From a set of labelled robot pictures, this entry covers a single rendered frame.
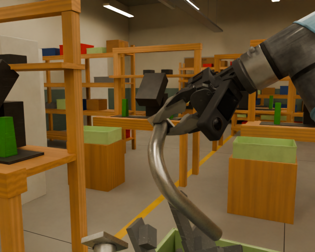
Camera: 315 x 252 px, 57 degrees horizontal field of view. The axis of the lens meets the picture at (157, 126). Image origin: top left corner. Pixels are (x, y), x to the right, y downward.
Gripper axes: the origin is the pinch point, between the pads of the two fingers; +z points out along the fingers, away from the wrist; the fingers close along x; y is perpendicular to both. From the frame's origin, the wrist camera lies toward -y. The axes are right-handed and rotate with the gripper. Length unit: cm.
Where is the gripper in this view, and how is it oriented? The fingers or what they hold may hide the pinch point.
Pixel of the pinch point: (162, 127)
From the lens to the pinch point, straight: 61.9
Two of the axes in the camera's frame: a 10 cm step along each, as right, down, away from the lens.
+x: -6.1, -6.9, -3.9
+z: -7.8, 4.4, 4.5
